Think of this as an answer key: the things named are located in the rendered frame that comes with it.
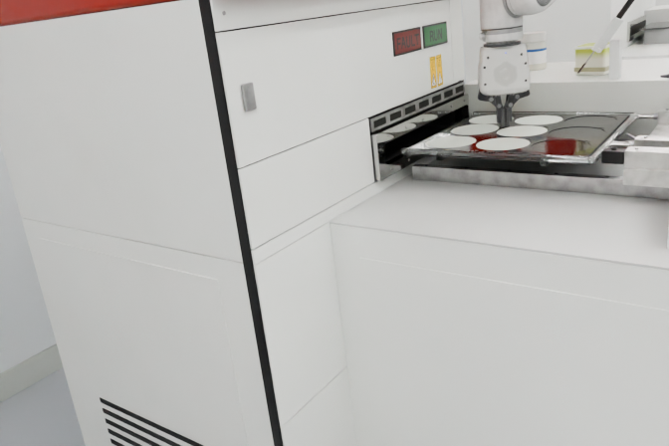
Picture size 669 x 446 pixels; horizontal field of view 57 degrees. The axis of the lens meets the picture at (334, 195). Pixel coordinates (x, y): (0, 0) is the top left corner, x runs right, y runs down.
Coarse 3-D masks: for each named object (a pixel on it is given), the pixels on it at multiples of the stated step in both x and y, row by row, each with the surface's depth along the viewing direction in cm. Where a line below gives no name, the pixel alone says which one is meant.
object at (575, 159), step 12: (444, 156) 117; (456, 156) 116; (468, 156) 114; (480, 156) 113; (492, 156) 111; (504, 156) 110; (516, 156) 109; (528, 156) 107; (540, 156) 106; (552, 156) 105; (564, 156) 104; (576, 156) 103; (588, 156) 102
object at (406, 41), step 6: (414, 30) 129; (396, 36) 123; (402, 36) 125; (408, 36) 127; (414, 36) 129; (396, 42) 124; (402, 42) 126; (408, 42) 128; (414, 42) 130; (420, 42) 132; (396, 48) 124; (402, 48) 126; (408, 48) 128; (414, 48) 130
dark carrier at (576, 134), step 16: (448, 128) 136; (560, 128) 124; (576, 128) 123; (592, 128) 121; (608, 128) 120; (416, 144) 125; (544, 144) 114; (560, 144) 113; (576, 144) 111; (592, 144) 110
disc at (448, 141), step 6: (438, 138) 128; (444, 138) 127; (450, 138) 127; (456, 138) 126; (462, 138) 125; (468, 138) 125; (474, 138) 124; (426, 144) 124; (432, 144) 123; (438, 144) 123; (444, 144) 122; (450, 144) 122; (456, 144) 121; (462, 144) 121; (468, 144) 120
